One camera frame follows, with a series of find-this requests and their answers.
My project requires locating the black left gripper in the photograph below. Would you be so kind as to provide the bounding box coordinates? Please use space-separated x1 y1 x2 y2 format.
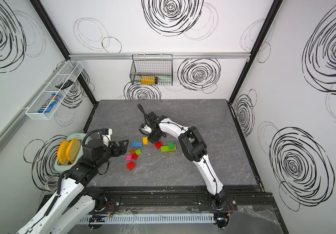
95 138 129 169

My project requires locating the yellow lego brick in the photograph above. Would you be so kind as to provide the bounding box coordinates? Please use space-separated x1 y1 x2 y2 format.
143 137 148 145

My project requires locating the lime green long lego brick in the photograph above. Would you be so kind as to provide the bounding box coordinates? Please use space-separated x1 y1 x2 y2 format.
160 144 177 153

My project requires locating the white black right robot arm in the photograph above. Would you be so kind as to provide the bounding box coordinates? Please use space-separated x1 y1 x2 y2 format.
137 104 228 210

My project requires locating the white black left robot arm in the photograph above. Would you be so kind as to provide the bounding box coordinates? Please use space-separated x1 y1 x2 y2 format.
18 129 129 234

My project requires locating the blue lego brick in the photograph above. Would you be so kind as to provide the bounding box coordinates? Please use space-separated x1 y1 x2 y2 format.
132 142 143 147

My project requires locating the small red lego brick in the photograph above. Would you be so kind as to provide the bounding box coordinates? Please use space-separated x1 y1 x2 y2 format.
132 154 139 160

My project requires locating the small lime lego brick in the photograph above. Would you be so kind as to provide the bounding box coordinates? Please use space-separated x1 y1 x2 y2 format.
135 149 142 155

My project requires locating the red lego brick front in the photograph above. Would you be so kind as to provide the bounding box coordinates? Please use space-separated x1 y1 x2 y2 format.
127 161 136 171

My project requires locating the yellow box in basket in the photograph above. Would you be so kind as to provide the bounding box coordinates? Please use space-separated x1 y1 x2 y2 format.
141 76 157 85

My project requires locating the green item in basket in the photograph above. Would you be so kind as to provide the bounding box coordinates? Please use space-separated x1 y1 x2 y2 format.
155 75 173 86

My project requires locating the yellow toast slice right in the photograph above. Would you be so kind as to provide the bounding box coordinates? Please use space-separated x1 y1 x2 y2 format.
66 138 81 163

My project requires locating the yellow toast slice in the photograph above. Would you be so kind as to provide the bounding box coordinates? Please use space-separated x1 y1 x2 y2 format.
66 138 81 163
57 140 69 165

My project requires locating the yellow toast slice left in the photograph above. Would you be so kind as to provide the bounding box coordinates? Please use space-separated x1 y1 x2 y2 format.
57 140 69 165

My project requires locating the blue candy packet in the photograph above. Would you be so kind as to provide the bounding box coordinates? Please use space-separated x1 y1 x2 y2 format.
38 94 61 113

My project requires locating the black remote control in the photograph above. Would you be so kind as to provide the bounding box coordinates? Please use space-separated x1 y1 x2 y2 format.
55 80 74 90

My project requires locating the black wire wall basket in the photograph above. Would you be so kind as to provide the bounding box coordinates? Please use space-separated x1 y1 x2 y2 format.
129 58 173 85

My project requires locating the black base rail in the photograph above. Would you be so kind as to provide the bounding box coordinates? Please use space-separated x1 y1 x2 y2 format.
96 185 277 211

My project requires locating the aluminium wall rail back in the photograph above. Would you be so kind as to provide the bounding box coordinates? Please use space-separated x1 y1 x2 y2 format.
69 52 251 60

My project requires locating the aluminium wall rail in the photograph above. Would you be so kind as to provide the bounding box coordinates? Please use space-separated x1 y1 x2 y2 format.
69 52 251 60
0 60 66 153

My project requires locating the white slotted cable duct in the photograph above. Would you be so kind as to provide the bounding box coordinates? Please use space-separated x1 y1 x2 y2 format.
77 213 216 225

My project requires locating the white wire shelf basket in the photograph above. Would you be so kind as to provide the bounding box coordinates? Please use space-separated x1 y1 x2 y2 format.
25 60 84 121

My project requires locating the aluminium wall rail left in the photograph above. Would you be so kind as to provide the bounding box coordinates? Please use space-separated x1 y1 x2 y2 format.
0 60 66 153

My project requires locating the black corner frame post left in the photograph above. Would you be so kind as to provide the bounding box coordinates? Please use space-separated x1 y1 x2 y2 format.
29 0 98 106

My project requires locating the black corner frame post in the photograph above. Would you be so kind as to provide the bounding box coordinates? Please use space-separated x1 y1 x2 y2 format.
229 0 283 104
29 0 98 106

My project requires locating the black corner frame post right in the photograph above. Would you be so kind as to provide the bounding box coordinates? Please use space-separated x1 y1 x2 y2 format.
229 0 283 104

